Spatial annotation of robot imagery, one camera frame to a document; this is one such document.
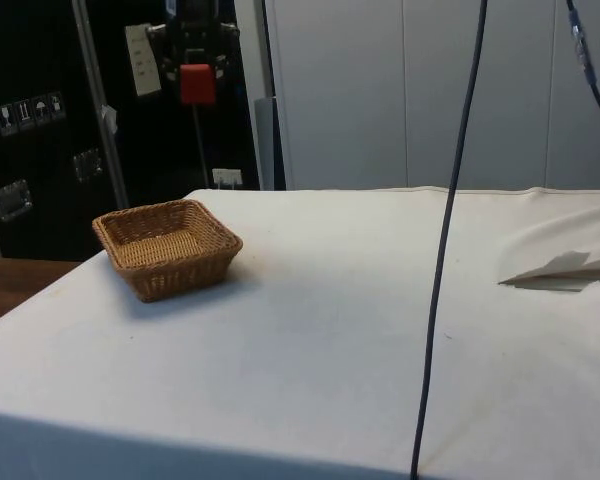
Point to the square wicker basket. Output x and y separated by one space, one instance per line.
180 272

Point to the red cube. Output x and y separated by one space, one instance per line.
198 84

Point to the pale locker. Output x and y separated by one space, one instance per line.
340 100
475 100
580 150

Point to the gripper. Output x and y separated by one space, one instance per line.
200 30

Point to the black cabinet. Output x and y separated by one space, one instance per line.
40 150

